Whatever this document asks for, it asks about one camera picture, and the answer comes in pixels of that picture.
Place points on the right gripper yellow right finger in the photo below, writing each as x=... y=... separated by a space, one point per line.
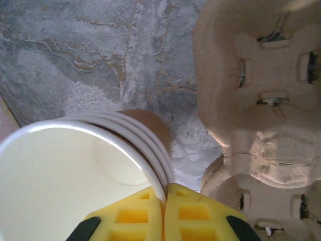
x=200 y=218

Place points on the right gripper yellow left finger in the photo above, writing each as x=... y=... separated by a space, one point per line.
x=130 y=216

